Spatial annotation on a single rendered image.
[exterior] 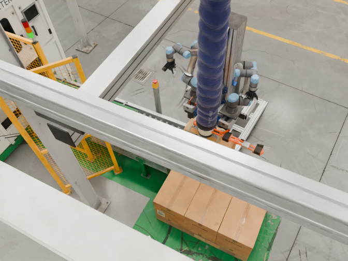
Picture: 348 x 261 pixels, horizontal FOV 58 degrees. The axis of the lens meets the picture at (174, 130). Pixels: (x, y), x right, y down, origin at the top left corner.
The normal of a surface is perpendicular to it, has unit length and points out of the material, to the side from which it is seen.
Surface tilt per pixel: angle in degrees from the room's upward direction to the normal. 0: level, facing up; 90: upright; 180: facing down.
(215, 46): 78
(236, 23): 0
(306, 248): 0
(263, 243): 0
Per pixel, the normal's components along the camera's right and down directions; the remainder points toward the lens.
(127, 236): -0.04, -0.59
